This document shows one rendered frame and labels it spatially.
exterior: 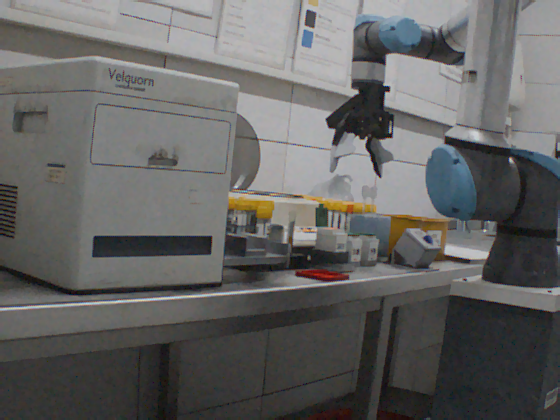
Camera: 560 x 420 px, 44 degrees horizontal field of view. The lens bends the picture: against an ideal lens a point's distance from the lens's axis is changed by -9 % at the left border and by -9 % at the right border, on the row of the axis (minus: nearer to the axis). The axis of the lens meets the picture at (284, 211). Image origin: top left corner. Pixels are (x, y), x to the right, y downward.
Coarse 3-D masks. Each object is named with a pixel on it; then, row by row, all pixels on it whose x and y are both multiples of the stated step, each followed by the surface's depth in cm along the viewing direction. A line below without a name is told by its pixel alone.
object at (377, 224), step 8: (352, 216) 162; (360, 216) 160; (368, 216) 160; (376, 216) 163; (384, 216) 165; (352, 224) 162; (360, 224) 160; (368, 224) 161; (376, 224) 163; (384, 224) 165; (368, 232) 161; (376, 232) 163; (384, 232) 165; (384, 240) 166; (384, 248) 166; (384, 256) 166
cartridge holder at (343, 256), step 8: (312, 256) 143; (320, 256) 142; (328, 256) 141; (336, 256) 140; (344, 256) 142; (312, 264) 143; (320, 264) 141; (328, 264) 140; (336, 264) 140; (344, 264) 141; (352, 264) 142
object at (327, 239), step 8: (320, 232) 142; (328, 232) 141; (336, 232) 142; (344, 232) 144; (320, 240) 142; (328, 240) 141; (336, 240) 140; (344, 240) 143; (320, 248) 142; (328, 248) 141; (336, 248) 141; (344, 248) 143
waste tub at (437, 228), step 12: (396, 216) 173; (408, 216) 185; (420, 216) 183; (396, 228) 173; (420, 228) 168; (432, 228) 172; (444, 228) 176; (396, 240) 173; (444, 240) 177; (444, 252) 178
